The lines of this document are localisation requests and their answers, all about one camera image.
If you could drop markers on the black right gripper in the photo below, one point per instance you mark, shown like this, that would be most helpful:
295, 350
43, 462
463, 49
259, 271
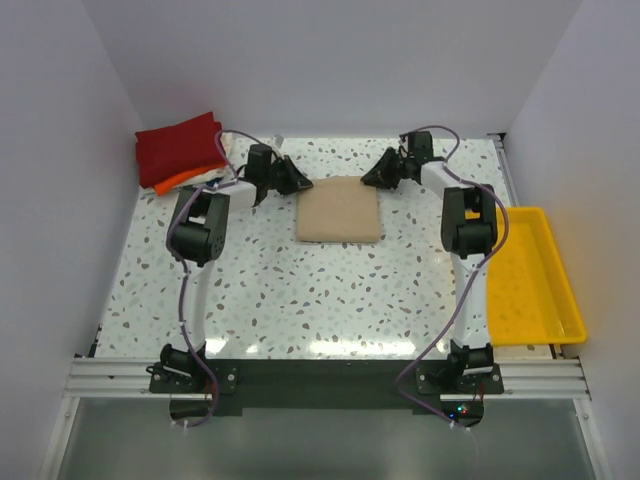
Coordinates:
380, 176

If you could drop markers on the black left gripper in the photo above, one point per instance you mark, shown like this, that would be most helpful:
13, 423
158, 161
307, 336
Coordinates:
295, 180

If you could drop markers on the beige t-shirt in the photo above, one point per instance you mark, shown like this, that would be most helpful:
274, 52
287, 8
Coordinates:
339, 209

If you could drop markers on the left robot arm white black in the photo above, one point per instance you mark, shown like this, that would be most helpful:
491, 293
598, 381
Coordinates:
197, 236

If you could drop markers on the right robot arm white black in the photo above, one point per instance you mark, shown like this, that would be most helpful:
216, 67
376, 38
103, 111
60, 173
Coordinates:
468, 232

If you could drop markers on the folded white blue t-shirt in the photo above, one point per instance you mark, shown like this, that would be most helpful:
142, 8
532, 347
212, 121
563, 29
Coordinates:
213, 184

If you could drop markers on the folded red t-shirt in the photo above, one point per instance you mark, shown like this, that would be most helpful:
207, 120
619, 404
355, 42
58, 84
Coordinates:
169, 151

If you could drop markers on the folded orange t-shirt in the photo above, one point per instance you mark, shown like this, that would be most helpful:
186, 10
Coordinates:
187, 178

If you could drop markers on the yellow plastic tray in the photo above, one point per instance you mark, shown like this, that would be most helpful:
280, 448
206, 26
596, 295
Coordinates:
530, 298

